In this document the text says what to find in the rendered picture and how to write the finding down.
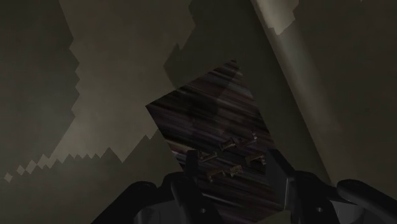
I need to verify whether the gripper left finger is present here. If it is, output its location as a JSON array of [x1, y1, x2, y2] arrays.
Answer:
[[91, 150, 225, 224]]

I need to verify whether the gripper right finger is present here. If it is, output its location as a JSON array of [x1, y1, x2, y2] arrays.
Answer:
[[267, 148, 397, 224]]

